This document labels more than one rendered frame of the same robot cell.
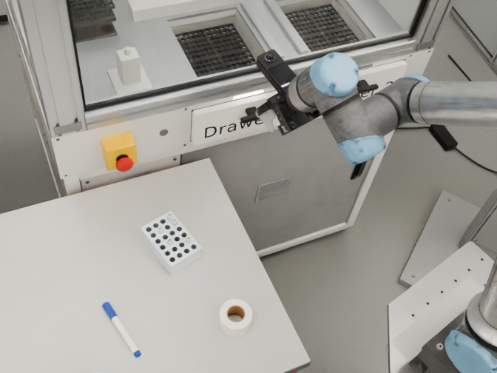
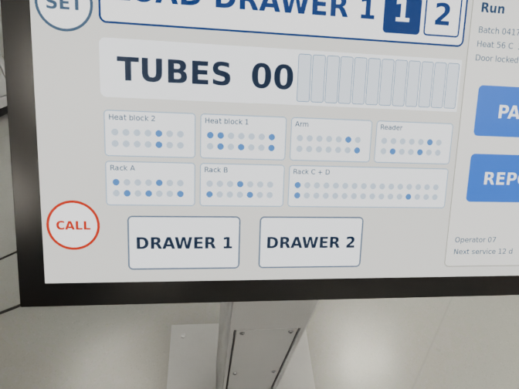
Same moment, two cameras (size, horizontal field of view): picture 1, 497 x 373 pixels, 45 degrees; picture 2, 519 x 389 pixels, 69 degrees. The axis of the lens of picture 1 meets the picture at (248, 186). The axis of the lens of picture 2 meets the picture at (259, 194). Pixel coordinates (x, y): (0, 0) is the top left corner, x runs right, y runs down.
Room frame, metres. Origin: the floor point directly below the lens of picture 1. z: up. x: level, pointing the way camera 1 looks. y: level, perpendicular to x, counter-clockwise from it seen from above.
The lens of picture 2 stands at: (1.11, -0.72, 1.28)
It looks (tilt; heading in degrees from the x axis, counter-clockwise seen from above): 48 degrees down; 326
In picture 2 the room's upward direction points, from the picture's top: 9 degrees clockwise
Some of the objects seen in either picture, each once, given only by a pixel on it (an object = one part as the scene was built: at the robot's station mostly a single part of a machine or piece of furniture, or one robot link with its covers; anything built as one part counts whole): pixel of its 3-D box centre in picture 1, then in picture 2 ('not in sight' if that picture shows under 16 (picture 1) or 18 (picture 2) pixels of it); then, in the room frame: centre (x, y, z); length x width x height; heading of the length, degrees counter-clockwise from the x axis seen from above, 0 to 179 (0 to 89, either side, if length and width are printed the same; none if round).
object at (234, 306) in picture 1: (234, 317); not in sight; (0.55, -0.02, 0.78); 0.07 x 0.07 x 0.04
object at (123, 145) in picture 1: (119, 152); not in sight; (0.87, 0.31, 0.88); 0.07 x 0.05 x 0.07; 121
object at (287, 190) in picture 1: (192, 109); not in sight; (1.49, 0.24, 0.40); 1.03 x 0.95 x 0.80; 121
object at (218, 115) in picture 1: (247, 115); not in sight; (1.05, 0.03, 0.87); 0.29 x 0.02 x 0.11; 121
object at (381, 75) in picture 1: (355, 88); not in sight; (1.22, -0.24, 0.87); 0.29 x 0.02 x 0.11; 121
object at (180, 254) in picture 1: (171, 242); not in sight; (0.71, 0.15, 0.78); 0.12 x 0.08 x 0.04; 46
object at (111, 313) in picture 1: (121, 328); not in sight; (0.49, 0.21, 0.77); 0.14 x 0.02 x 0.02; 44
